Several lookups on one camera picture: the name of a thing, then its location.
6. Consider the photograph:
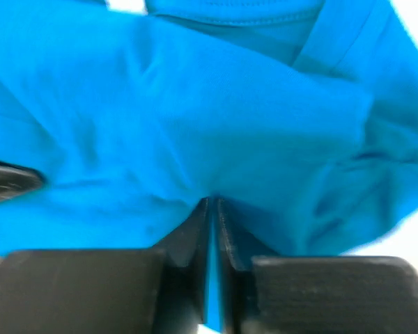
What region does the blue t shirt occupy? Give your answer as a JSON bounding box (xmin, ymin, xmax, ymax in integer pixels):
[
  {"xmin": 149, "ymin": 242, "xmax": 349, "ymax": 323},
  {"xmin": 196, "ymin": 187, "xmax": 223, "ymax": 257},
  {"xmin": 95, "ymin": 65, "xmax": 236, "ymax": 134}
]
[{"xmin": 0, "ymin": 1, "xmax": 418, "ymax": 333}]

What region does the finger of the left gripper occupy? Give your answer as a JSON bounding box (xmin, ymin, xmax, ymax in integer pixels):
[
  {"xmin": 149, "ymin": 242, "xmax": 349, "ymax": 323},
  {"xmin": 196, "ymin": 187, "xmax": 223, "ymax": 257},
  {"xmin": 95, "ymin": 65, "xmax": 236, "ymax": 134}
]
[{"xmin": 0, "ymin": 161, "xmax": 45, "ymax": 202}]

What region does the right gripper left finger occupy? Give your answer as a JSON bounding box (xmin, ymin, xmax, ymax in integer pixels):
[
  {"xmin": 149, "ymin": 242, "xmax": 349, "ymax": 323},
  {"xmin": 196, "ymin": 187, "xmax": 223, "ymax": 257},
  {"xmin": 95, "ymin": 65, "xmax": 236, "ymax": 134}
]
[{"xmin": 0, "ymin": 200, "xmax": 209, "ymax": 334}]

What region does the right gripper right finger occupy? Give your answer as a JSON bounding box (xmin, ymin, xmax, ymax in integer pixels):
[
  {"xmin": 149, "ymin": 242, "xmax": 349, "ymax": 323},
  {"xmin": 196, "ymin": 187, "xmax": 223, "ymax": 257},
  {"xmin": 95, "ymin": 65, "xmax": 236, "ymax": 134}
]
[{"xmin": 216, "ymin": 200, "xmax": 418, "ymax": 333}]

